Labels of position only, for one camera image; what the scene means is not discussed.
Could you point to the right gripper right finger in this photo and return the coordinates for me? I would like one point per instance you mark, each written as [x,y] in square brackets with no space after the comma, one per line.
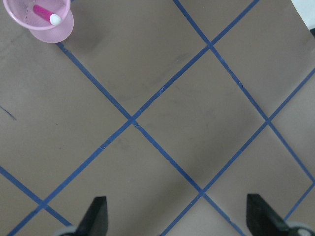
[262,220]

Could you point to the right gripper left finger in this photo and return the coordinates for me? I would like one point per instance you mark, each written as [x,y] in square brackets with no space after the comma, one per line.
[95,220]

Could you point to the pink marker pen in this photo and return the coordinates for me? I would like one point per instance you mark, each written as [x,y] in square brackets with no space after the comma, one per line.
[47,15]

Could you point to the pink mesh cup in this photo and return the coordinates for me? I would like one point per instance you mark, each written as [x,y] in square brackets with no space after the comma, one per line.
[22,13]

